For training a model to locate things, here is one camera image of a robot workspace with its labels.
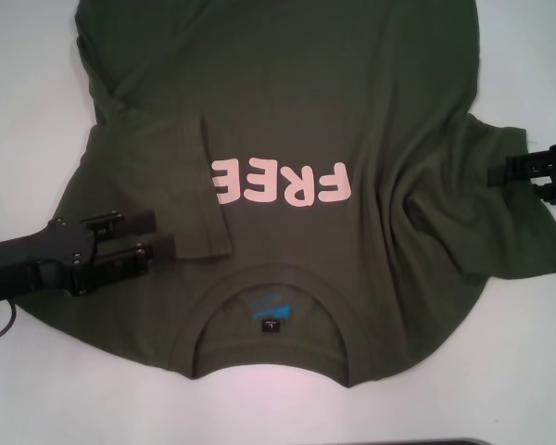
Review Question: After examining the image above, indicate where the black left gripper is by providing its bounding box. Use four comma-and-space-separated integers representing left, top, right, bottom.
0, 210, 176, 307

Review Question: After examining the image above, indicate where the dark green FREE t-shirt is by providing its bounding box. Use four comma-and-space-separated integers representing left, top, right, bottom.
16, 0, 556, 388

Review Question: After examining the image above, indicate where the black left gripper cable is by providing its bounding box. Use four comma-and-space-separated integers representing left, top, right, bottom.
0, 299, 19, 345

